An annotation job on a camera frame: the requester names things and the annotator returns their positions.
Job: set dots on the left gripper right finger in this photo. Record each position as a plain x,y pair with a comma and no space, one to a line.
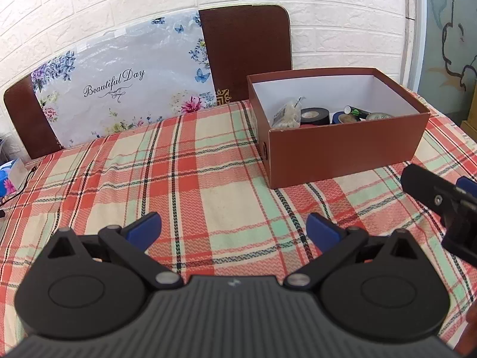
322,232

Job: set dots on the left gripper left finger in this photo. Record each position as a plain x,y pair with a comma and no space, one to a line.
143,232

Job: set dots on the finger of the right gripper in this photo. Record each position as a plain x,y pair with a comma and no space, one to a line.
435,193
467,184

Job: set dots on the clear packing tape roll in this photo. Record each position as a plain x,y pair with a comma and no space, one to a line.
375,116

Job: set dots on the blue tape roll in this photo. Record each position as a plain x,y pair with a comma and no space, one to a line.
343,118

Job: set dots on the black electrical tape roll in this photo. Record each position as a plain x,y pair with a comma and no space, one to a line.
315,116

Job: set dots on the cotton swab bag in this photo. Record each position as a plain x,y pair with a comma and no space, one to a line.
289,115

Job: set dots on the person's hand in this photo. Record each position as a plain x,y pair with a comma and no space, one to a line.
467,341

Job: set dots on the tan cardboard box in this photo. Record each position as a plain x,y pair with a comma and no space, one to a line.
469,130

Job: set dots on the plaid bed blanket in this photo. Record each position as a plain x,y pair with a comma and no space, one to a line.
203,174

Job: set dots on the brown cardboard shoe box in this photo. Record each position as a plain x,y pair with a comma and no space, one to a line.
309,154

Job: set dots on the blue tissue pack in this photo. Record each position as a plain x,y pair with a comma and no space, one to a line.
12,176

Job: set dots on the floral plastic bedding bag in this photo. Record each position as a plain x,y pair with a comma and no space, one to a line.
136,75

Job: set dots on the brown wooden headboard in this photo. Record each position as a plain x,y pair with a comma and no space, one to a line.
244,40

